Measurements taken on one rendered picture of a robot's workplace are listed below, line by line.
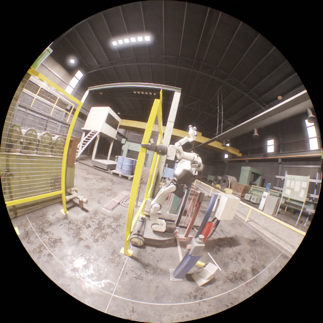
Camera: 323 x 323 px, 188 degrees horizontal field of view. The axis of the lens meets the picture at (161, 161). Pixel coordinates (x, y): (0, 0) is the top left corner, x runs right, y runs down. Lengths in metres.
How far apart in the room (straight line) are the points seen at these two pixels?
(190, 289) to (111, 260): 0.95
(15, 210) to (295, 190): 7.82
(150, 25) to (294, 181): 12.74
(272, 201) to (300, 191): 1.66
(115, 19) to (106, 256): 11.81
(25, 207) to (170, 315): 2.26
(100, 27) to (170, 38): 6.05
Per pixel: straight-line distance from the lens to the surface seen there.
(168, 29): 10.20
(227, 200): 1.56
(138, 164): 0.81
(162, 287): 1.33
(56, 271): 1.43
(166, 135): 3.36
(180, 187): 1.32
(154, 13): 10.09
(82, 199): 2.10
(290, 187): 5.93
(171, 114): 3.68
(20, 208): 2.22
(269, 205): 6.00
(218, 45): 10.59
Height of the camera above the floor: 1.23
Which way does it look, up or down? 1 degrees up
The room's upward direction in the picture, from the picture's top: 13 degrees clockwise
